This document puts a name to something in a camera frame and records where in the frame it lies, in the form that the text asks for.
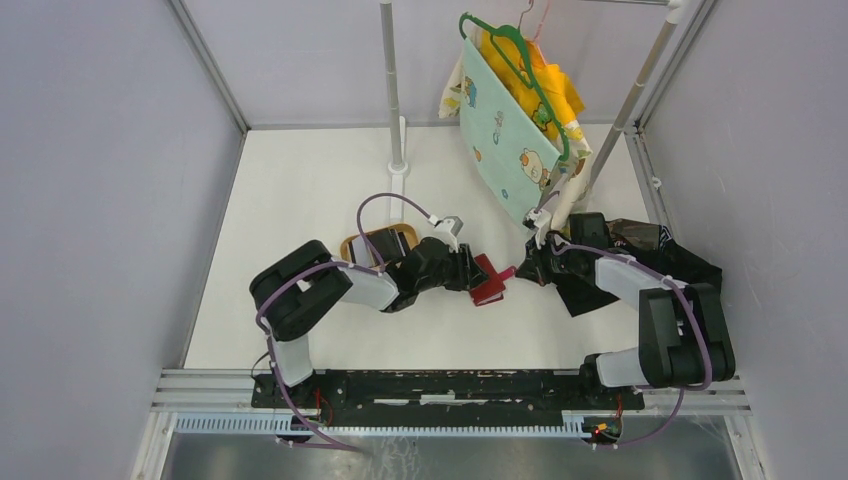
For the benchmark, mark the black clothes pile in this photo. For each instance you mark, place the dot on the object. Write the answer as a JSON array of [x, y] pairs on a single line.
[[645, 248]]

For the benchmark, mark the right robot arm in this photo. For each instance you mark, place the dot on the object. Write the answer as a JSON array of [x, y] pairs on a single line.
[[682, 337]]

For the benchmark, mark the stack of credit cards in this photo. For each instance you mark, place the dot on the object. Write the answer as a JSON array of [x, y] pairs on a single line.
[[390, 243]]

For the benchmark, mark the white slotted cable duct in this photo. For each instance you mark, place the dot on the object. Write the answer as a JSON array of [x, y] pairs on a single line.
[[286, 424]]

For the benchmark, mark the white clothes rack frame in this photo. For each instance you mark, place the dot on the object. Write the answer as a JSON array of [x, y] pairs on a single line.
[[398, 166]]

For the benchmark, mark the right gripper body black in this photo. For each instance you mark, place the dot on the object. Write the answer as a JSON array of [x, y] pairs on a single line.
[[562, 261]]

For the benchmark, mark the red card holder wallet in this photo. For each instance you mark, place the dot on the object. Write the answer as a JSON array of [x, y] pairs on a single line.
[[492, 290]]

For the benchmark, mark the pink clothes hanger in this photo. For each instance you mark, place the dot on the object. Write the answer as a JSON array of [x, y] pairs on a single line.
[[532, 18]]

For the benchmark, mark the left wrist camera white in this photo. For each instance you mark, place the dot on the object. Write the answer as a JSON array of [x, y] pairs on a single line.
[[446, 230]]

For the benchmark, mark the yellow garment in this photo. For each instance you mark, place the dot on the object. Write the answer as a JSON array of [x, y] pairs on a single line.
[[541, 89]]

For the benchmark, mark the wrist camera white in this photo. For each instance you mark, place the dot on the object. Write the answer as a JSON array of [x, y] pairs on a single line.
[[539, 221], [446, 230]]

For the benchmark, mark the green clothes hanger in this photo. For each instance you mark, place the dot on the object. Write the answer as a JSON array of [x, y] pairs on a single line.
[[542, 90]]

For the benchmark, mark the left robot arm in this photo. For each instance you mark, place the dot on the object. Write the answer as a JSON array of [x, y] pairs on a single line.
[[296, 292]]

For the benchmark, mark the yellow oval card tray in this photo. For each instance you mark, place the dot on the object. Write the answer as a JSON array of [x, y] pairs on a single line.
[[408, 230]]

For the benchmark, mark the mint green cartoon cloth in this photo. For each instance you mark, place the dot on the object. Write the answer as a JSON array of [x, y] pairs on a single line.
[[513, 157]]

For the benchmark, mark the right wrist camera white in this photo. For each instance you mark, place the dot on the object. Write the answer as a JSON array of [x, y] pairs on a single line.
[[539, 221]]

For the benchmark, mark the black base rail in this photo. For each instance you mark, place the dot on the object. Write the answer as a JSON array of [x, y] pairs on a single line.
[[471, 398]]

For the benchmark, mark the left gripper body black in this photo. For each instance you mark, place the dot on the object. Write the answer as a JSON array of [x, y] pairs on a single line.
[[450, 274]]

